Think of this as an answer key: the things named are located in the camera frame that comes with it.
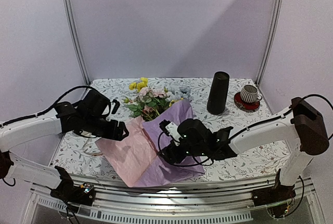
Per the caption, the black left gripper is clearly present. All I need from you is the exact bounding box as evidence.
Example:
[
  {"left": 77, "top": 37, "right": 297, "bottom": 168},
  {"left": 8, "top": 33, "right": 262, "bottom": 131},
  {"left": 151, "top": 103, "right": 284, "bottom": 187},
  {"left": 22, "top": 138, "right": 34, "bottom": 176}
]
[{"left": 83, "top": 114, "right": 130, "bottom": 141}]

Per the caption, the flower bouquet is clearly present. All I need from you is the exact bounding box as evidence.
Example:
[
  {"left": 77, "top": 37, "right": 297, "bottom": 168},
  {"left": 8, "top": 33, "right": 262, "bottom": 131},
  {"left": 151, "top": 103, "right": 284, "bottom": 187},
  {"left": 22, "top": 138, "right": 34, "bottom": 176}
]
[{"left": 119, "top": 77, "right": 204, "bottom": 187}]

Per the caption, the pink wrapping paper sheet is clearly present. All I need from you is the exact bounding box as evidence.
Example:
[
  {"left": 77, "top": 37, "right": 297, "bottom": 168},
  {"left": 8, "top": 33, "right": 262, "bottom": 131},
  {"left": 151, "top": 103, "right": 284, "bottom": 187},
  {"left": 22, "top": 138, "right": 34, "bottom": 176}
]
[{"left": 95, "top": 116, "right": 157, "bottom": 188}]

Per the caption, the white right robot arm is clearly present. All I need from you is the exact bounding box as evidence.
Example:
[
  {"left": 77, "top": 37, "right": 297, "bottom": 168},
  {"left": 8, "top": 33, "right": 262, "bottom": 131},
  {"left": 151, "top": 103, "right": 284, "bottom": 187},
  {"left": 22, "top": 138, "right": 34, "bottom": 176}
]
[{"left": 158, "top": 97, "right": 331, "bottom": 201}]

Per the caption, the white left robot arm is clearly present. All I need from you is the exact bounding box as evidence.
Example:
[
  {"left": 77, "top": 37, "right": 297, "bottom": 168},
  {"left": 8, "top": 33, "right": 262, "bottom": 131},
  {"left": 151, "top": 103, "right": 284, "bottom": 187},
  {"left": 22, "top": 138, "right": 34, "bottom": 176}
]
[{"left": 1, "top": 88, "right": 129, "bottom": 200}]

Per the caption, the tall black vase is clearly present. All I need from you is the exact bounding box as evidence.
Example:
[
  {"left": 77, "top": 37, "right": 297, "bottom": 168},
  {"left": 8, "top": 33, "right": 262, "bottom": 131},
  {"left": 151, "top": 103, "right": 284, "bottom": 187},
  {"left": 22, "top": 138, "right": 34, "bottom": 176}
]
[{"left": 207, "top": 71, "right": 229, "bottom": 115}]

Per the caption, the red round saucer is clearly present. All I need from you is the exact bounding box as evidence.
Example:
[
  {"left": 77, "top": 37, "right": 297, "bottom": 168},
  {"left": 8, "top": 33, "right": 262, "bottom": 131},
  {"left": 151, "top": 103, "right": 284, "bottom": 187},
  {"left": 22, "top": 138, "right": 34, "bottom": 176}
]
[{"left": 234, "top": 92, "right": 260, "bottom": 112}]

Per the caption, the striped ceramic cup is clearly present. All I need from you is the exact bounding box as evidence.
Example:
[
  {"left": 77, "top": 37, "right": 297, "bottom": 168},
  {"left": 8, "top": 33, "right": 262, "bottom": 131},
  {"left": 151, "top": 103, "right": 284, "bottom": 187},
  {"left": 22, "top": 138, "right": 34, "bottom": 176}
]
[{"left": 240, "top": 85, "right": 262, "bottom": 103}]

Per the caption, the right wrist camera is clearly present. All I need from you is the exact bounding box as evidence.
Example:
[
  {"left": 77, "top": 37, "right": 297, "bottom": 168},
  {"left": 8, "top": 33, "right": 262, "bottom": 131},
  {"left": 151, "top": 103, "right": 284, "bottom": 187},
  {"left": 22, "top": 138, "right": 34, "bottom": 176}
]
[{"left": 159, "top": 120, "right": 182, "bottom": 146}]

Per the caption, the left aluminium frame post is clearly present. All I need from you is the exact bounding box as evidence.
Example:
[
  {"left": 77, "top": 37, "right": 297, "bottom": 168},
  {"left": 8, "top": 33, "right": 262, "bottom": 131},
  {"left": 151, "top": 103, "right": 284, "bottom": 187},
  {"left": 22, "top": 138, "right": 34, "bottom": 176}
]
[{"left": 63, "top": 0, "right": 91, "bottom": 85}]

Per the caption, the aluminium frame post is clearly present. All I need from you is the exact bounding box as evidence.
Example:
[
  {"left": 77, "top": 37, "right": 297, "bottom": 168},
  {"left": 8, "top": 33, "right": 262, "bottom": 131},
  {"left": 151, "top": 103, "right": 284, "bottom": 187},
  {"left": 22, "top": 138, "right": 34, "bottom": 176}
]
[
  {"left": 255, "top": 0, "right": 283, "bottom": 87},
  {"left": 63, "top": 0, "right": 91, "bottom": 85}
]

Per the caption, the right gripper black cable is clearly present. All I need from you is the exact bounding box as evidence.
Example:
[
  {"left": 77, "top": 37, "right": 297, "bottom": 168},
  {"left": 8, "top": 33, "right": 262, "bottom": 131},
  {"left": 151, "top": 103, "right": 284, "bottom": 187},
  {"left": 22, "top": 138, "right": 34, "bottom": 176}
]
[{"left": 157, "top": 130, "right": 216, "bottom": 167}]

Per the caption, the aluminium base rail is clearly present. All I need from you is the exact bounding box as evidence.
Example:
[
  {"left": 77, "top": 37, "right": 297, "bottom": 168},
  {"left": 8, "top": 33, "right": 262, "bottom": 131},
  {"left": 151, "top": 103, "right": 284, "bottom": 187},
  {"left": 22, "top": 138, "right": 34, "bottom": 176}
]
[{"left": 22, "top": 175, "right": 325, "bottom": 223}]

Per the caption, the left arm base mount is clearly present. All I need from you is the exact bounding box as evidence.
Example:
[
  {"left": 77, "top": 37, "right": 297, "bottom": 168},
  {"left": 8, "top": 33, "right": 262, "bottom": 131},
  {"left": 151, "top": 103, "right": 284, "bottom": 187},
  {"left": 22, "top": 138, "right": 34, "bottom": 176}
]
[{"left": 50, "top": 166, "right": 96, "bottom": 206}]

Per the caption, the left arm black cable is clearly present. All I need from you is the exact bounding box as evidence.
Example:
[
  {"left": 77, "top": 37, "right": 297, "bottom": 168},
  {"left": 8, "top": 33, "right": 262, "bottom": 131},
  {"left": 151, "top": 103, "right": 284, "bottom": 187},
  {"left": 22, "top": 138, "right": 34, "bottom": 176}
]
[{"left": 0, "top": 85, "right": 94, "bottom": 128}]

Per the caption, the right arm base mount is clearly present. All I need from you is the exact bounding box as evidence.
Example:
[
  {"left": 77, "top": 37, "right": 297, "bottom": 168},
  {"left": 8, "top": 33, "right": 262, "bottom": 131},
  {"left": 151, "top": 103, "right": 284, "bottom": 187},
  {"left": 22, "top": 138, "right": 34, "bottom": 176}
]
[{"left": 251, "top": 169, "right": 296, "bottom": 219}]

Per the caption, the right aluminium frame post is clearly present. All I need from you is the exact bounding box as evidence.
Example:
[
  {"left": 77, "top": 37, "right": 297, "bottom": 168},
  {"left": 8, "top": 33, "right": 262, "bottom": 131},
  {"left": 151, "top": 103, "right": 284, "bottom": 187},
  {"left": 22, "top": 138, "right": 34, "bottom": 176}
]
[{"left": 255, "top": 0, "right": 283, "bottom": 87}]

